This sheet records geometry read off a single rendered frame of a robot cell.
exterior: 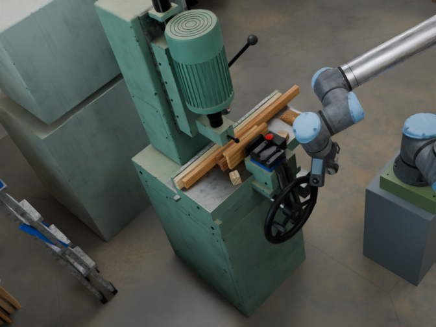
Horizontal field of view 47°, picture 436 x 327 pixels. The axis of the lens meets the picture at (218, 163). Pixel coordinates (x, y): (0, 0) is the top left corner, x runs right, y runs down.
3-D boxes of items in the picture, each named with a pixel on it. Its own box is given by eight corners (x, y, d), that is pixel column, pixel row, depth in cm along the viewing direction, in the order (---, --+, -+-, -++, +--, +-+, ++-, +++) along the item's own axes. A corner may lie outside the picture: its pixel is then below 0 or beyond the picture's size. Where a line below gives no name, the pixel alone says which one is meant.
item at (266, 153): (270, 172, 184) (268, 162, 180) (248, 159, 190) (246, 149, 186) (293, 151, 189) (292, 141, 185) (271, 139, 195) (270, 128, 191)
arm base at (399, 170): (412, 146, 222) (414, 130, 215) (451, 168, 211) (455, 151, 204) (383, 170, 216) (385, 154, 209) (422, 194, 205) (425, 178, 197)
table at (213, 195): (230, 236, 183) (228, 227, 179) (176, 195, 201) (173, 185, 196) (335, 138, 205) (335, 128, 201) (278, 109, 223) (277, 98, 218)
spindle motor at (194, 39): (209, 122, 173) (188, 47, 150) (176, 103, 183) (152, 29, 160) (244, 94, 179) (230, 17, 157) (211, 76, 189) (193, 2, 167)
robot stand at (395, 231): (394, 216, 274) (401, 146, 234) (448, 244, 257) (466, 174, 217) (362, 254, 262) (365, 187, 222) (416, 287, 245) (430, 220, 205)
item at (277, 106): (187, 189, 194) (185, 181, 191) (183, 186, 195) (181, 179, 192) (299, 93, 218) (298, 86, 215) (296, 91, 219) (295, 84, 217)
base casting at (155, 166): (222, 239, 199) (217, 226, 192) (135, 172, 232) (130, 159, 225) (296, 170, 215) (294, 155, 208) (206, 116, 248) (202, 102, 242)
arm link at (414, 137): (427, 135, 212) (433, 104, 199) (449, 163, 200) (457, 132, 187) (393, 146, 212) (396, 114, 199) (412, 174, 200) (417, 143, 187)
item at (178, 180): (179, 189, 194) (176, 181, 191) (176, 187, 196) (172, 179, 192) (283, 102, 216) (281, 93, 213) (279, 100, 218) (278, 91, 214)
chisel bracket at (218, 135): (223, 150, 192) (219, 134, 186) (199, 135, 200) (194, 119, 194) (237, 139, 195) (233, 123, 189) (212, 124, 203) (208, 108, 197)
